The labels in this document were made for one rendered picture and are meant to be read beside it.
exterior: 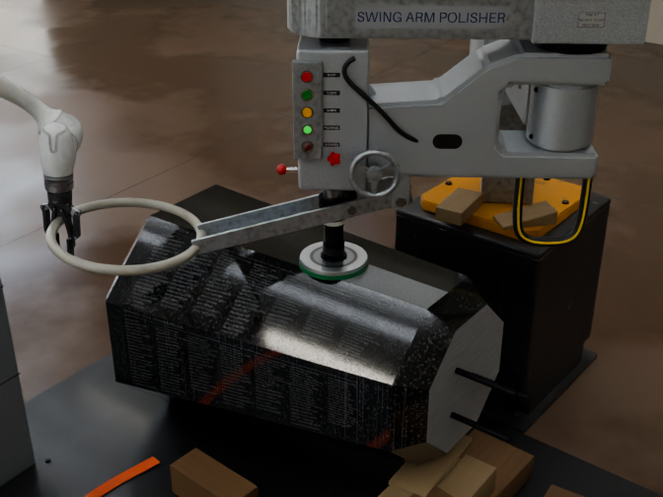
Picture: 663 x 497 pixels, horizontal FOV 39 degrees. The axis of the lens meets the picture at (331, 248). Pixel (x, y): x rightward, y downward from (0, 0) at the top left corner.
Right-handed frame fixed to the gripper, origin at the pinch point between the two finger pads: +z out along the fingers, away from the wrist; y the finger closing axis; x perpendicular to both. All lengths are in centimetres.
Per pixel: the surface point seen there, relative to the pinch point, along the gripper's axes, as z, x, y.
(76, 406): 83, 21, -12
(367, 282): -5, 8, 99
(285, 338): 12, -5, 78
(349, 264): -8, 13, 92
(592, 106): -65, 28, 154
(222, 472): 67, -11, 61
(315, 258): -7, 13, 81
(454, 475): 54, 1, 136
